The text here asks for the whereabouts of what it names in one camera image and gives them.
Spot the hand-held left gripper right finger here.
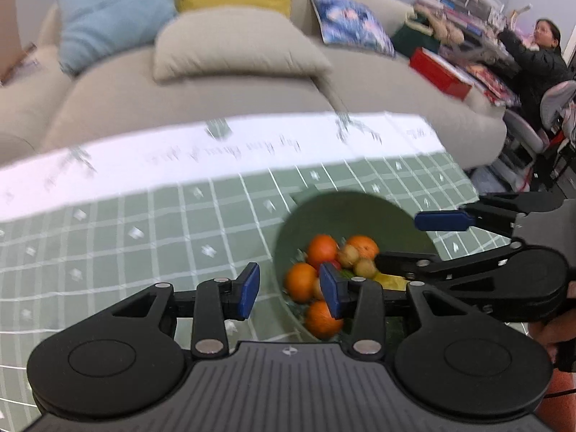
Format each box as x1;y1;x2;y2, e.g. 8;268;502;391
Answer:
319;262;486;357

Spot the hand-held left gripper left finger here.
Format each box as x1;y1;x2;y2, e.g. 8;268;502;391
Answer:
112;262;262;359

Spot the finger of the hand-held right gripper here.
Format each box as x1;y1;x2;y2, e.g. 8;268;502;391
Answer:
375;242;526;283
414;192;532;235

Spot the small tan fruit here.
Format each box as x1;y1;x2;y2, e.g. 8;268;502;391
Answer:
354;258;378;279
337;246;360;268

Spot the large orange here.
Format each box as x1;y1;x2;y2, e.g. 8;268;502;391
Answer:
307;234;339;269

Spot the orange with stem dimple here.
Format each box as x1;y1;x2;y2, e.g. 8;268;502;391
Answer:
346;235;380;261

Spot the yellow fruit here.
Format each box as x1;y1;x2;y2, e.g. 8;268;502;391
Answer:
374;274;409;291

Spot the green colander bowl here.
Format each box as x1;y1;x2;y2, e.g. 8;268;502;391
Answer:
273;191;440;343

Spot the person's right hand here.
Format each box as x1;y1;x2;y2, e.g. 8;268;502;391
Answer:
529;310;570;364

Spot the green checkered printed tablecloth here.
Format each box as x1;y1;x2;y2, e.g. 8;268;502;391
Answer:
0;110;514;432

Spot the red box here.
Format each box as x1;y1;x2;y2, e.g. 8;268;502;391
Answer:
409;47;474;100

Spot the grey pink chair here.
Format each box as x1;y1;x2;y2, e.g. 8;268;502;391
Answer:
539;80;576;145

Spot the dark green bag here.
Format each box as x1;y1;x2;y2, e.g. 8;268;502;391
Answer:
391;13;445;55

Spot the beige plush toy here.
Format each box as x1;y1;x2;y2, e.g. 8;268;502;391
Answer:
425;13;465;46

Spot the cluttered shelf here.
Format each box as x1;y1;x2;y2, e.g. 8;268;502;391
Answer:
414;0;532;106

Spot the blue patterned cushion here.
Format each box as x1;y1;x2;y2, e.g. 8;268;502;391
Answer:
309;0;397;58

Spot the beige sofa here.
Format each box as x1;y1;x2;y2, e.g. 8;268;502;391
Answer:
0;0;508;172

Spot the beige cushion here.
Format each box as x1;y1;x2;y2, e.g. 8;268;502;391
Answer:
152;8;332;84

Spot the light blue cushion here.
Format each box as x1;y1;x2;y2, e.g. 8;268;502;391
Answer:
57;0;179;76

